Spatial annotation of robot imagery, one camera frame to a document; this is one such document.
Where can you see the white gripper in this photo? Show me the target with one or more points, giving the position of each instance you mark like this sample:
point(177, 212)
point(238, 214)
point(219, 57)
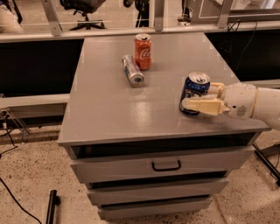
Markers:
point(241, 100)

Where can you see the blue pepsi can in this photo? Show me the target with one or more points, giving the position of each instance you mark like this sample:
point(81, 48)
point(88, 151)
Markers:
point(196, 85)

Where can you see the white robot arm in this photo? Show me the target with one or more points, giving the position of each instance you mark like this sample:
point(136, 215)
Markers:
point(267, 106)

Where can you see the silver can lying down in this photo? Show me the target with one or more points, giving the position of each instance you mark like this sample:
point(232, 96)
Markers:
point(132, 71)

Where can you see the orange coca-cola can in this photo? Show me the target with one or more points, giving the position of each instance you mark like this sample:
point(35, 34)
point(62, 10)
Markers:
point(143, 51)

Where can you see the grey drawer cabinet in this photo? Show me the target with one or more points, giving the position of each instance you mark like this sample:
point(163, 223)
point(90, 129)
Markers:
point(107, 117)

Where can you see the black stand leg right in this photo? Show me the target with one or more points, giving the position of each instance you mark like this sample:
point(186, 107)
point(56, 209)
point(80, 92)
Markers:
point(272, 168)

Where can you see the top grey drawer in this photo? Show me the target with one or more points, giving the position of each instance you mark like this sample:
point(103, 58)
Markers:
point(103, 169)

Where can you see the grey drawer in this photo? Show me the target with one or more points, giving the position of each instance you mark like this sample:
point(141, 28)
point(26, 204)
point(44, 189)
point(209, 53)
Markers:
point(162, 191)
point(103, 169)
point(150, 208)

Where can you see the middle grey drawer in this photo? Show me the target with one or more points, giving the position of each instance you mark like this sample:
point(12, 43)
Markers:
point(162, 191)

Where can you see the bottom grey drawer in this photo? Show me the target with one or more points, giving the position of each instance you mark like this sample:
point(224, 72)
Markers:
point(150, 208)

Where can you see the black office chair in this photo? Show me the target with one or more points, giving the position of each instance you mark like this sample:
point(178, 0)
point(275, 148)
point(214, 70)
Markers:
point(84, 7)

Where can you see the black bar on floor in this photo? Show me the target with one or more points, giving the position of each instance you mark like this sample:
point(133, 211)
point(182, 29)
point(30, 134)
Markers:
point(54, 200)

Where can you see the black drawer handle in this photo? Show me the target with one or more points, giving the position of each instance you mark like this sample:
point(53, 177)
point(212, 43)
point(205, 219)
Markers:
point(166, 166)

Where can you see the grey metal railing frame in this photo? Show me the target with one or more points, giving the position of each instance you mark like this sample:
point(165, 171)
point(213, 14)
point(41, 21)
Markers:
point(34, 20)

